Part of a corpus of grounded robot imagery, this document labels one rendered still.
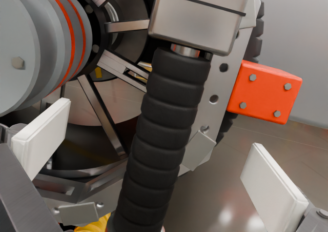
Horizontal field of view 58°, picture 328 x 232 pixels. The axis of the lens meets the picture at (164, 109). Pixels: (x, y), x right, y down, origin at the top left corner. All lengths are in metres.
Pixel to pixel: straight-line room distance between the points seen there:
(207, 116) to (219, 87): 0.04
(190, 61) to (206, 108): 0.25
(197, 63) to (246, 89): 0.25
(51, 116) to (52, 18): 0.15
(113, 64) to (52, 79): 0.21
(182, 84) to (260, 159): 0.07
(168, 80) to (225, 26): 0.04
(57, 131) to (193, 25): 0.10
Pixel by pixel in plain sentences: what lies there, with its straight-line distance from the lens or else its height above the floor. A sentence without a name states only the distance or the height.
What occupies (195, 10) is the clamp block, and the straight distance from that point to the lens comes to 0.17.
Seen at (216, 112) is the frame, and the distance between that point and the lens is 0.42.
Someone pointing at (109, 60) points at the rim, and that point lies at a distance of 0.50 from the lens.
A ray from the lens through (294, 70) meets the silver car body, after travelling 0.84.
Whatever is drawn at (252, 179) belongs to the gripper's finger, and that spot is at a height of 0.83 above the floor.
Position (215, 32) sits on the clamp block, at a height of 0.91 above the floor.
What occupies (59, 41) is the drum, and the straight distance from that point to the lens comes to 0.31.
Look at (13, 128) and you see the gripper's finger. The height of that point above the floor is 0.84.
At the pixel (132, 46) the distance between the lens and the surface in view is 0.86.
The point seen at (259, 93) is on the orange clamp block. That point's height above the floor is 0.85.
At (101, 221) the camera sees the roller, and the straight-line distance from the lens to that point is 0.60.
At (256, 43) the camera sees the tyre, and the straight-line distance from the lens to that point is 0.50.
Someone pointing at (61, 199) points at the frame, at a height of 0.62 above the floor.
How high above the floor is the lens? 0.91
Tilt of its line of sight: 16 degrees down
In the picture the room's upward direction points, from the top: 15 degrees clockwise
